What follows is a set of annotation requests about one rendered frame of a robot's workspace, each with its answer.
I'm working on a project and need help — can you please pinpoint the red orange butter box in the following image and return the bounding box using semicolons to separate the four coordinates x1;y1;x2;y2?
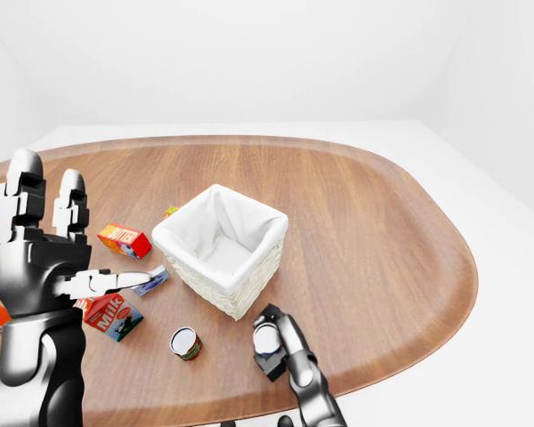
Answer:
96;222;153;261

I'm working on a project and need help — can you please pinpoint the small blue silver packet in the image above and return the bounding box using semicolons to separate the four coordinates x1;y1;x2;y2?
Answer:
131;264;172;297

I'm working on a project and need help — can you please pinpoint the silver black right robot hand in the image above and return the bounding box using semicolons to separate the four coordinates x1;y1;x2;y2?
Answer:
251;302;329;399

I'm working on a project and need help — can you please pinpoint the white woven basket with liner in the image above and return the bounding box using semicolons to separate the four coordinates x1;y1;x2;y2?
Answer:
150;183;290;322

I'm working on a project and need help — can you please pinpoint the red milk carton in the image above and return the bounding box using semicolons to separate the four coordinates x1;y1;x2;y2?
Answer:
73;293;145;343

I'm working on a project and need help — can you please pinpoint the blue tin with white lid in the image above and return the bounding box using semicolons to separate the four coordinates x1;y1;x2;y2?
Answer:
253;323;283;358

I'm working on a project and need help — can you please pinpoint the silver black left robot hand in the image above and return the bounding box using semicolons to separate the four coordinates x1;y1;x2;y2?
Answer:
0;148;156;320

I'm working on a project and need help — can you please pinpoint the red green labelled tin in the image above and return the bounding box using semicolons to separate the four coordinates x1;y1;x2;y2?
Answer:
169;326;204;362

